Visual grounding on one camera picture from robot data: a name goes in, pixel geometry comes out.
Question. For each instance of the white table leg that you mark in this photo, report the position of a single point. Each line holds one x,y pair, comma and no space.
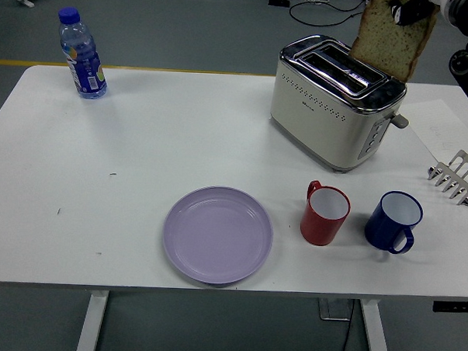
376,337
91,324

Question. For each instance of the silver metal toast rack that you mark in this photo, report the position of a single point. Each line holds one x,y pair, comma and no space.
455,181

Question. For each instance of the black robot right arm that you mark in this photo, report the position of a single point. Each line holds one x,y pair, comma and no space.
462,61

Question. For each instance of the grey metal table bracket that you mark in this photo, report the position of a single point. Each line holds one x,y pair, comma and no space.
333,310

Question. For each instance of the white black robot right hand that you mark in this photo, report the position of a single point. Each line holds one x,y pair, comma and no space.
414,8

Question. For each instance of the clear water bottle blue cap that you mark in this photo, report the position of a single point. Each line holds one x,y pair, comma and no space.
83,60

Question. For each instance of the white paper sheet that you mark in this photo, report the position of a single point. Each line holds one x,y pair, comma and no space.
434,118

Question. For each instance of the brown bread slice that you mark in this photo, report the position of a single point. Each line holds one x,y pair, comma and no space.
387,46

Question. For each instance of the purple round plate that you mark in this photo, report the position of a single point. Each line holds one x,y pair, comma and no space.
217,237

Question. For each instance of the blue mug white inside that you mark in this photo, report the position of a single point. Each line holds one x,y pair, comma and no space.
383,232

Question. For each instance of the black floor power box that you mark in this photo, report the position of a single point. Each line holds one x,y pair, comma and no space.
278,0

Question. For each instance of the cream and chrome toaster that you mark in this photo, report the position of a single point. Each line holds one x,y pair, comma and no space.
322,121

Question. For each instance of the red mug white inside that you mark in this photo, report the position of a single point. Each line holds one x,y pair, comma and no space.
317,229

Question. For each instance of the black table control panel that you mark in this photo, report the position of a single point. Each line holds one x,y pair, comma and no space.
453,306

